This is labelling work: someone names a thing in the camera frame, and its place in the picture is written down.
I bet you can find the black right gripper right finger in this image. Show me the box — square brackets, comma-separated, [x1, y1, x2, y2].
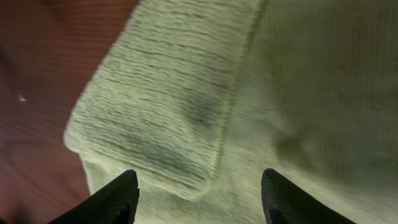
[261, 169, 354, 224]

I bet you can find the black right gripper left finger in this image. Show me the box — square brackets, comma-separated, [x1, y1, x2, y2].
[49, 170, 139, 224]

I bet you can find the green microfiber cloth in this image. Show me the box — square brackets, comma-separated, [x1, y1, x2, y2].
[64, 0, 397, 223]

